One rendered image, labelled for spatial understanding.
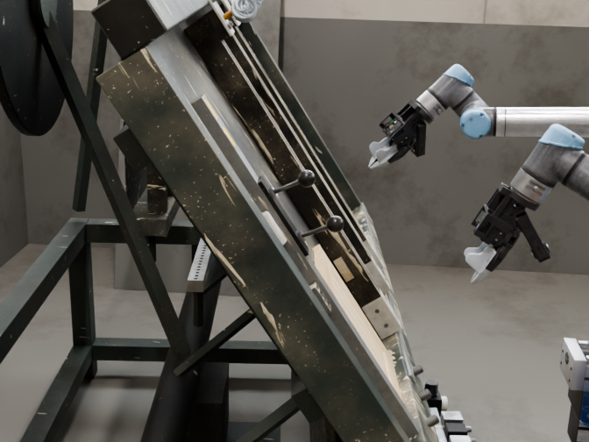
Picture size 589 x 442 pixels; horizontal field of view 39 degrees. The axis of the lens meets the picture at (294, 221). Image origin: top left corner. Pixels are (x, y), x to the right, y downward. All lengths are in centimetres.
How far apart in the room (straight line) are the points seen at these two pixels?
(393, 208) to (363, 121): 62
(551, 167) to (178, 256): 366
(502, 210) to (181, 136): 66
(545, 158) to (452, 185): 385
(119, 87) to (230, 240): 35
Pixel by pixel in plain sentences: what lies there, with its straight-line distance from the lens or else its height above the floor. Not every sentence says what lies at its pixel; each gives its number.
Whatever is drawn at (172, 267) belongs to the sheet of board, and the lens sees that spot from 513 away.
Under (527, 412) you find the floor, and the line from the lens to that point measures 409.
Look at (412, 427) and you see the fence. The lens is 208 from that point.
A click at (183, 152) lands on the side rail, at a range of 155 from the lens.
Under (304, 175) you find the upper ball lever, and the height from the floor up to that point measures 155.
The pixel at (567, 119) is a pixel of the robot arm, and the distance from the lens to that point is 220.
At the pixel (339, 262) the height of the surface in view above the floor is 113.
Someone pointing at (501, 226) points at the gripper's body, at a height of 148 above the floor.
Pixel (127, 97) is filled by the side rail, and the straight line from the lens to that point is 155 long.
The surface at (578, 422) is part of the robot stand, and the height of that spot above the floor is 81.
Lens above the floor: 200
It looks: 18 degrees down
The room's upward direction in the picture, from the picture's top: 2 degrees clockwise
